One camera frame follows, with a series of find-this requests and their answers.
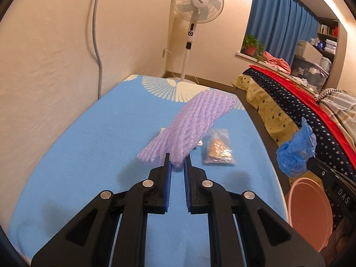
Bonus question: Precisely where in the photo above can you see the clear snack bag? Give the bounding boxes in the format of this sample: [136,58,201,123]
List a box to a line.
[203,129,235,165]

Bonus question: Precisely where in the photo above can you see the blue plastic bag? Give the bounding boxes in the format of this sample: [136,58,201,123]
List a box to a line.
[276,117,317,178]

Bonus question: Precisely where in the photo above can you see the blue curtain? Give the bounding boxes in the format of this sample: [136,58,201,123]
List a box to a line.
[246,0,318,64]

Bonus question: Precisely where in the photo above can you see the pink trash bin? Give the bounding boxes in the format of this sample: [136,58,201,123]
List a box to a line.
[285,177,333,251]

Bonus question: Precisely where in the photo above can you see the wooden bookshelf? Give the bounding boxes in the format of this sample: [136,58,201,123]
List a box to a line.
[317,18,339,61]

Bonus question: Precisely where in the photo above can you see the striped grey pillow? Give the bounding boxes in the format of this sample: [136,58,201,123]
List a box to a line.
[314,88,355,150]

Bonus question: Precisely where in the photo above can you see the pink clothes pile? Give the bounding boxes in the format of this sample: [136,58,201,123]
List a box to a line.
[263,51,291,75]

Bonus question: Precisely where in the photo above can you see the grey cardboard box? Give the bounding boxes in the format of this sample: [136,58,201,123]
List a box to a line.
[294,40,322,65]

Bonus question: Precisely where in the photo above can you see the red blanket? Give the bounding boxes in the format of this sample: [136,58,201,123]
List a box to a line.
[249,65,356,170]

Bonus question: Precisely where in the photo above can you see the purple foam net sleeve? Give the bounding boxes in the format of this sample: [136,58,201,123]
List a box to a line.
[137,89,237,167]

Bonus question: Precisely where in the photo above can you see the white standing fan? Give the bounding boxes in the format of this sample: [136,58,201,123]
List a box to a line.
[173,0,224,82]

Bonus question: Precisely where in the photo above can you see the grey wall cable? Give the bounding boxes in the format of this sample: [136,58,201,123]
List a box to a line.
[90,0,103,101]

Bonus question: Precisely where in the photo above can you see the clear storage box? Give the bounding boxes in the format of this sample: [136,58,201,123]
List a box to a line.
[291,56,329,93]

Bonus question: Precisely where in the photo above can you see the potted green plant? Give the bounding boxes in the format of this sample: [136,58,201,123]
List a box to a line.
[242,34,264,61]

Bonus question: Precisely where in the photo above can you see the right hand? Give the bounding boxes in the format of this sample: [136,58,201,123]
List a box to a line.
[320,218,352,266]

